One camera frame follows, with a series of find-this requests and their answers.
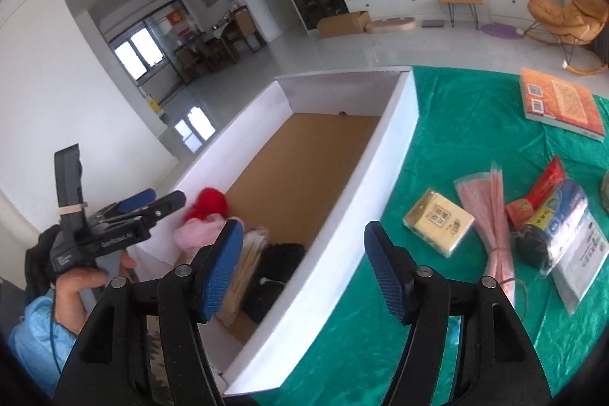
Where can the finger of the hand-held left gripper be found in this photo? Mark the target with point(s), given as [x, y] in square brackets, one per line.
[166, 204]
[135, 199]

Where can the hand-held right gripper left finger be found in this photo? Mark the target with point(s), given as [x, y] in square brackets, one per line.
[221, 273]

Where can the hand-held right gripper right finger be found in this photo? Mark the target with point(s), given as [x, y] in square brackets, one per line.
[390, 273]

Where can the tan plastic bag bundle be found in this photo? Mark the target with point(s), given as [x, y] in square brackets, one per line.
[247, 263]

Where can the red yarn ball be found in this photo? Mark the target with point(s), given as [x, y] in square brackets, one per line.
[209, 202]

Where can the pink mesh bath pouf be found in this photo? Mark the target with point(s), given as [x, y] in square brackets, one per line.
[200, 232]

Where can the black cloth white clip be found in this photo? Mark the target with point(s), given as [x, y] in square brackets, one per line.
[261, 301]

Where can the yellow boxed pack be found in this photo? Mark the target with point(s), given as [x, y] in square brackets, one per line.
[437, 220]

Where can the pink plastic bag bundle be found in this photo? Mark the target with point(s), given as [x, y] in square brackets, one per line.
[490, 215]

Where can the white cardboard box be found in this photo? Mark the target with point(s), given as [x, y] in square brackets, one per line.
[395, 139]

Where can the red packet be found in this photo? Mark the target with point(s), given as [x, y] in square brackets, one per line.
[537, 196]

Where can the blue garbage bag roll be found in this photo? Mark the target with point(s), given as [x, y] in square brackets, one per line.
[556, 215]

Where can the white wet wipes pack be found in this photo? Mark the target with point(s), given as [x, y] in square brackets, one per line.
[585, 263]

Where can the person's left forearm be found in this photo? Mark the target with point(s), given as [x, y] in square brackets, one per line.
[33, 339]

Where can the person's left hand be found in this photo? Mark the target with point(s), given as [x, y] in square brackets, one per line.
[71, 296]

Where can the dark cloth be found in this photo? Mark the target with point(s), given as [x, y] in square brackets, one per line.
[40, 258]

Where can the green tablecloth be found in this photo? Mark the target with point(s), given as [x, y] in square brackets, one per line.
[476, 139]

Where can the wooden dining chair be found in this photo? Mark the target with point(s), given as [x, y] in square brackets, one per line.
[245, 25]

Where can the orange book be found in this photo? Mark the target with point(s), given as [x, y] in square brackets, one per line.
[561, 101]

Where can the beige oval floor cushion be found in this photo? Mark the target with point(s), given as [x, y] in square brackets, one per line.
[392, 26]

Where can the brown cardboard box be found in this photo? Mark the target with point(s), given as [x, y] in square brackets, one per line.
[340, 24]

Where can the purple round rug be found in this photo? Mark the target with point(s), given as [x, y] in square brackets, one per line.
[499, 30]

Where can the white television cabinet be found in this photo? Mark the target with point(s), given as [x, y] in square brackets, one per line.
[404, 1]

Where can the wooden stool metal legs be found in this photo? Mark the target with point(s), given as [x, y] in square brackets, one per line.
[459, 0]

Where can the orange lounge chair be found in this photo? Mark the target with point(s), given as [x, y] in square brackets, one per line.
[552, 13]

